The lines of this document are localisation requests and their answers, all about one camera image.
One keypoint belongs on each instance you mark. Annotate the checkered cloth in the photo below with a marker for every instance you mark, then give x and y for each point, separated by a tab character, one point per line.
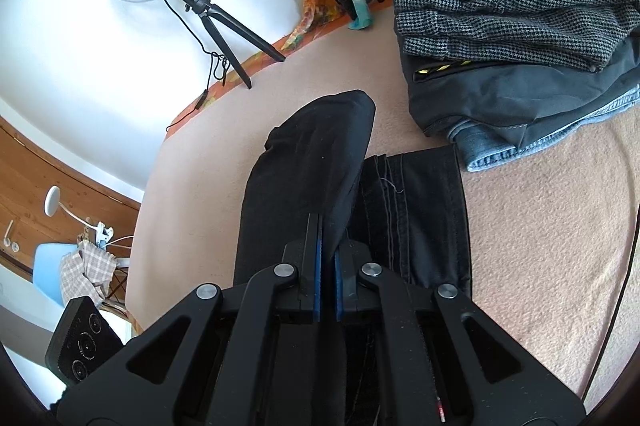
95	266

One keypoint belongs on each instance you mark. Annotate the black mini tripod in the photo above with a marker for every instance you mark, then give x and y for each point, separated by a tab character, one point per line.
220	31

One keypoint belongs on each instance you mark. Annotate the black pants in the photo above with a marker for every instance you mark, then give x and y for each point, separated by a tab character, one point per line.
310	156

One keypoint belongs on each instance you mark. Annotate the blue jeans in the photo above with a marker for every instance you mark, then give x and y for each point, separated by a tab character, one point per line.
490	156

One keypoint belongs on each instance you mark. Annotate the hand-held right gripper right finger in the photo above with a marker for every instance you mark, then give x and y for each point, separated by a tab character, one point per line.
340	286

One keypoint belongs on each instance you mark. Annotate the light blue chair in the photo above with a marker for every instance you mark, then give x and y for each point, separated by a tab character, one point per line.
50	266

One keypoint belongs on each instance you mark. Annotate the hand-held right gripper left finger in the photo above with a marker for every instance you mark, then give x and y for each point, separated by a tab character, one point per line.
317	276

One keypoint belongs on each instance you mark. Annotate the dark grey pants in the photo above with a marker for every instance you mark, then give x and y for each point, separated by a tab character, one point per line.
500	101

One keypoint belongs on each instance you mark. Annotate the white clip lamp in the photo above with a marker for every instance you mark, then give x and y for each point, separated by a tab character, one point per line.
51	201

